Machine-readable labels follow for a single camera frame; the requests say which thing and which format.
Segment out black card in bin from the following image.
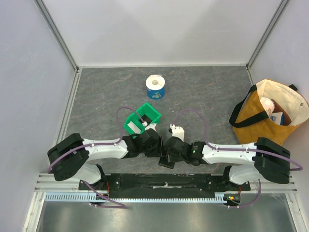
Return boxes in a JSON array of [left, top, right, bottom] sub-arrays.
[[139, 114, 152, 125]]

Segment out stack of white cards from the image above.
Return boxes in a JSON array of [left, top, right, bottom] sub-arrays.
[[128, 121, 141, 134]]

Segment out mustard canvas tote bag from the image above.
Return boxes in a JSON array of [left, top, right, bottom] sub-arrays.
[[229, 79, 309, 145]]

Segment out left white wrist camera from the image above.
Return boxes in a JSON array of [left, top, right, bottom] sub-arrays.
[[142, 121, 157, 131]]

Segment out toilet paper roll blue wrapper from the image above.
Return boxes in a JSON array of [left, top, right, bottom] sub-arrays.
[[145, 74, 166, 100]]

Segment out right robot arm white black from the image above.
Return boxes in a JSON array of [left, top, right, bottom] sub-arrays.
[[164, 136, 290, 190]]

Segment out items inside tote bag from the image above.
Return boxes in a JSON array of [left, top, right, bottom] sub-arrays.
[[259, 97, 292, 126]]

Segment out aluminium frame post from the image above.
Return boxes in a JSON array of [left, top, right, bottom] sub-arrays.
[[34, 0, 79, 72], [246, 0, 290, 71]]

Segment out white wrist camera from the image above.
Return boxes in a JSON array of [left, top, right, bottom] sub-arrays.
[[142, 121, 157, 131], [169, 124, 185, 141]]

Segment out green plastic bin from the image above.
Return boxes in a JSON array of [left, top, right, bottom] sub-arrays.
[[123, 102, 162, 134]]

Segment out left aluminium frame post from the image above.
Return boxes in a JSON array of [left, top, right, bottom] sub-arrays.
[[34, 0, 79, 72]]

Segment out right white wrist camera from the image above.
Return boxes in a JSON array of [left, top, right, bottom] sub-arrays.
[[169, 124, 185, 141]]

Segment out black leather card holder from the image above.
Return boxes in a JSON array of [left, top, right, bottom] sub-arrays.
[[158, 156, 175, 169]]

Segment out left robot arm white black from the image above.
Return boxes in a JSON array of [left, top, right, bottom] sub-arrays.
[[47, 128, 162, 190]]

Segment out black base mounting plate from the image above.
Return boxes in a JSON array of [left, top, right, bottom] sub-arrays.
[[91, 174, 251, 193]]

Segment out right aluminium frame post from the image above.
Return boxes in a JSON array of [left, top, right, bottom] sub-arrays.
[[246, 0, 290, 71]]

